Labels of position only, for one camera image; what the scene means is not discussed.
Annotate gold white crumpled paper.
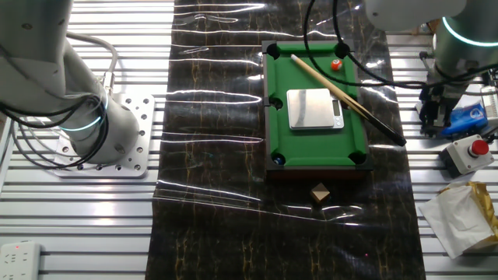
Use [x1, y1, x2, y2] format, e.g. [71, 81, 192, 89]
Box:
[418, 180, 498, 260]

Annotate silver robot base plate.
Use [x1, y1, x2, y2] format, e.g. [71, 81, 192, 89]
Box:
[52, 93, 156, 179]

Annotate wooden pool cue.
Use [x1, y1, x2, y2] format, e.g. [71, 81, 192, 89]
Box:
[290, 54, 408, 148]

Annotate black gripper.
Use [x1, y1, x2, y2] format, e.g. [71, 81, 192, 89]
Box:
[419, 84, 454, 138]

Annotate green mini pool table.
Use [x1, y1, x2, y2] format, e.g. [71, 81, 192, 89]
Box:
[261, 40, 374, 180]

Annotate silver digital scale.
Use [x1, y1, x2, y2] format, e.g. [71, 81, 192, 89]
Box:
[286, 88, 345, 131]

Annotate silver ribbed handheld device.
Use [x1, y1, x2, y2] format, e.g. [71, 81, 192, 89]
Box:
[480, 86, 498, 129]

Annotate red emergency stop box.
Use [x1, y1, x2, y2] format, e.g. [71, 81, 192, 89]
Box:
[439, 134, 496, 179]

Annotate black gripper cable bundle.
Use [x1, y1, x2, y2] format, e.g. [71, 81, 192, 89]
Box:
[302, 0, 498, 89]

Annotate black base cable loops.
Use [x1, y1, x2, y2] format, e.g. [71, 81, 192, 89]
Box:
[0, 96, 110, 170]

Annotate thick grey robot cable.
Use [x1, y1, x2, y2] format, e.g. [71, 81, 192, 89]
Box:
[65, 31, 119, 96]

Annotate white power strip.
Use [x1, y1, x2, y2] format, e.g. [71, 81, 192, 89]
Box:
[0, 240, 42, 280]

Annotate blue tissue pack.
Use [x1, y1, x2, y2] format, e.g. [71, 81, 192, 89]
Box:
[441, 91, 489, 137]

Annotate black marble pattern mat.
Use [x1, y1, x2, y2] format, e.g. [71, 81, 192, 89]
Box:
[144, 0, 427, 280]

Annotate small wooden cube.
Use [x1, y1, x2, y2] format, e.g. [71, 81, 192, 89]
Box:
[310, 183, 331, 205]

